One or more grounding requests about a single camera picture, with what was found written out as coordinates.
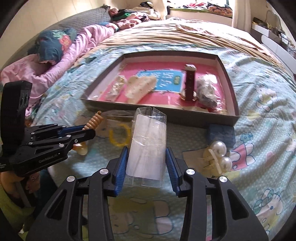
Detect white window seat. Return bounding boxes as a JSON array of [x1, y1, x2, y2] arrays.
[[170, 7, 233, 26]]

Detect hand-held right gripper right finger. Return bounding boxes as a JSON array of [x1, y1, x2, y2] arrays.
[[165, 146, 270, 241]]

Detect pearl hair clip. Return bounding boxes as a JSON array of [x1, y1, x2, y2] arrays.
[[203, 141, 233, 176]]

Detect grey quilted headboard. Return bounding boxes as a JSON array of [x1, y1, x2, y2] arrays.
[[0, 8, 111, 70]]

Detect tan spiral hair tie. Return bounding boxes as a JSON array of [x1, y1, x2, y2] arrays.
[[84, 111, 102, 130]]

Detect pink quilt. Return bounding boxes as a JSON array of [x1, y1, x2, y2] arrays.
[[0, 25, 117, 117]]

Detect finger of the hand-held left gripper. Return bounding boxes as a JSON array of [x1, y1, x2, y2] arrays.
[[26, 129, 96, 150], [29, 124, 90, 141]]

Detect pale pink cloth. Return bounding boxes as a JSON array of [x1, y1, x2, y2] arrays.
[[176, 23, 257, 49]]

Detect grey cardboard box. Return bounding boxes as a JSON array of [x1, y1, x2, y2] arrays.
[[79, 53, 240, 129]]

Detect white vanity table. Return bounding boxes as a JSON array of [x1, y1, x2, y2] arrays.
[[251, 23, 296, 75]]

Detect cream curtain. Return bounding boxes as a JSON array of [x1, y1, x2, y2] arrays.
[[158, 0, 173, 21], [232, 0, 252, 28]]

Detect scalloped mirror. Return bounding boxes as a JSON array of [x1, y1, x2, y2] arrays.
[[266, 9, 281, 29]]

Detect cartoon cat printed bedsheet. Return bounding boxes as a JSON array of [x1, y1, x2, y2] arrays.
[[30, 44, 296, 241]]

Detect clear plastic jewelry bag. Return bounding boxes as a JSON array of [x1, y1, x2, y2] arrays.
[[124, 107, 168, 188]]

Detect tan blanket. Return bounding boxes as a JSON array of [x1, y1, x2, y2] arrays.
[[76, 19, 287, 70]]

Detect yellow-green cloth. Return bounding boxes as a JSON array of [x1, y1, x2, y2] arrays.
[[0, 185, 35, 234]]

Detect pile of clothes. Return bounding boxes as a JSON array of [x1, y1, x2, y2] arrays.
[[109, 1, 162, 30]]

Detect flat clear plastic bag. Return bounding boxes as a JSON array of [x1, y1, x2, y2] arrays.
[[99, 110, 137, 130]]

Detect blue sponge block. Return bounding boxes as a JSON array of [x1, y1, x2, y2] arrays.
[[207, 124, 236, 149]]

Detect pale yellow hair clip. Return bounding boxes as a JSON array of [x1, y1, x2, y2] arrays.
[[73, 142, 89, 156]]

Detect blue floral pillow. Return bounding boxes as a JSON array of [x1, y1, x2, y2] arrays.
[[30, 28, 78, 67]]

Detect bag with dark jewelry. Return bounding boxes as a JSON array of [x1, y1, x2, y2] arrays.
[[196, 75, 220, 108]]

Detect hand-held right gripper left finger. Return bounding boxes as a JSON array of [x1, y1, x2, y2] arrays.
[[25, 146, 130, 241]]

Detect cream hair claw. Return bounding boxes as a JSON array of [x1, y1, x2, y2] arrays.
[[125, 75, 158, 105]]

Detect pink book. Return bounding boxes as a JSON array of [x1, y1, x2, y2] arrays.
[[91, 67, 219, 112]]

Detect yellow hair tie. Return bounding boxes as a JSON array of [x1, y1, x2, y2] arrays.
[[109, 123, 132, 147]]

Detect clothes on window seat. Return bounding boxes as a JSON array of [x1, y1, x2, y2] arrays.
[[183, 1, 233, 13]]

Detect person's left hand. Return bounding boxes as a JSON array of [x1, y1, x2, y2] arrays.
[[0, 173, 41, 200]]

